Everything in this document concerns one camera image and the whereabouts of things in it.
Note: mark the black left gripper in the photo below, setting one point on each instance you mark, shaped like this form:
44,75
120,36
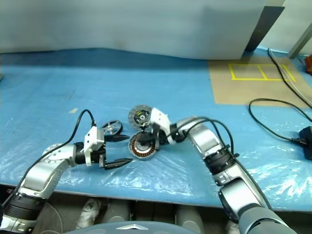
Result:
102,158

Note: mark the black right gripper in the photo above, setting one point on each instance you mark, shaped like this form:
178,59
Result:
162,137

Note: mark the silver motor housing copper windings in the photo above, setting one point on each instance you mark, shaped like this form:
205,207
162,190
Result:
136,152

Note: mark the small silver motor bell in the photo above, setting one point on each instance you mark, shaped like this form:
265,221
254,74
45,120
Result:
109,128

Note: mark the silver motor cover circuit board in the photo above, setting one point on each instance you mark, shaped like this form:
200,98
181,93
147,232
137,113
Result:
140,117

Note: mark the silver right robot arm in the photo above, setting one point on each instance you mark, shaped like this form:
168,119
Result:
207,139

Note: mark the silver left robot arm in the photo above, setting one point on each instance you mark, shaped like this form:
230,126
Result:
48,168

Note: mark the clear plastic sheet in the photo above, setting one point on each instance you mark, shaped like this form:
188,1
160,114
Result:
158,178

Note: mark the small beige tape piece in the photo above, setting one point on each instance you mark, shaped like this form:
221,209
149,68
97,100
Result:
73,111

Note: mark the grey rounded cylinder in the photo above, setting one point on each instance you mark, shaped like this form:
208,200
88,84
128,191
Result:
189,217
118,210

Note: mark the blue table cloth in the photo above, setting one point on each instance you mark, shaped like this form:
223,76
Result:
146,80

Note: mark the white speckled object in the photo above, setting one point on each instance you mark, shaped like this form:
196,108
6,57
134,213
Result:
89,212

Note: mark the brown cardboard sheet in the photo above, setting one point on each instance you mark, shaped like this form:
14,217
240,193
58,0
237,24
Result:
234,90

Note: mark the yellow tape marking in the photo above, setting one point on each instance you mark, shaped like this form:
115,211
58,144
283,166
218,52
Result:
246,79

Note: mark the white backdrop board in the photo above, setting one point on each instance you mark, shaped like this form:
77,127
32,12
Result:
122,24

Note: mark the dark upright panel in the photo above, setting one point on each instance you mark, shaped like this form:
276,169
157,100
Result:
263,29

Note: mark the red object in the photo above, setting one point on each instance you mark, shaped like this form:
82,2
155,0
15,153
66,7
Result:
309,65

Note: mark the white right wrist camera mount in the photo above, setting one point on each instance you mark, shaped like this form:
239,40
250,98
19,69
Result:
159,119

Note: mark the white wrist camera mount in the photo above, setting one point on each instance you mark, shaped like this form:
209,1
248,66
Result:
91,136
159,119

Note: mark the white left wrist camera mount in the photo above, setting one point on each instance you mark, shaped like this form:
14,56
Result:
91,136

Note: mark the grey metal post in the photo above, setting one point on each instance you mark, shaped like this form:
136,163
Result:
301,41

